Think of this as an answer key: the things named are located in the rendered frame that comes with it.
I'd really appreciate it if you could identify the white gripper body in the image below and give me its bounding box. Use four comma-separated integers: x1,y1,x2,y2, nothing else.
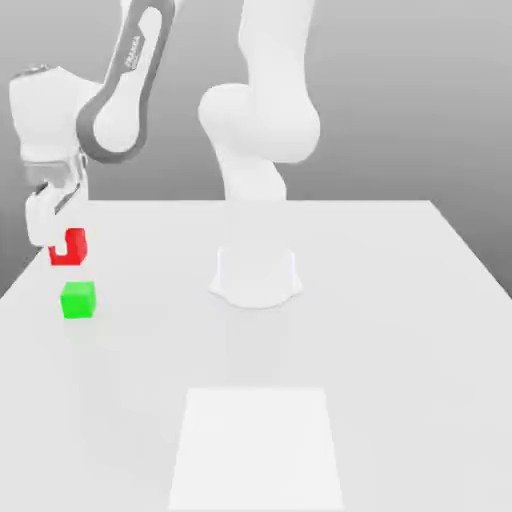
24,181,87,248

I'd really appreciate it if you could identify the small red cube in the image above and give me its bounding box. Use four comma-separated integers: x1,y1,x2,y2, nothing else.
48,227,88,267

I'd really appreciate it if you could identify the small green cube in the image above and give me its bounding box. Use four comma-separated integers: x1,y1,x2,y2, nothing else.
60,280,98,320

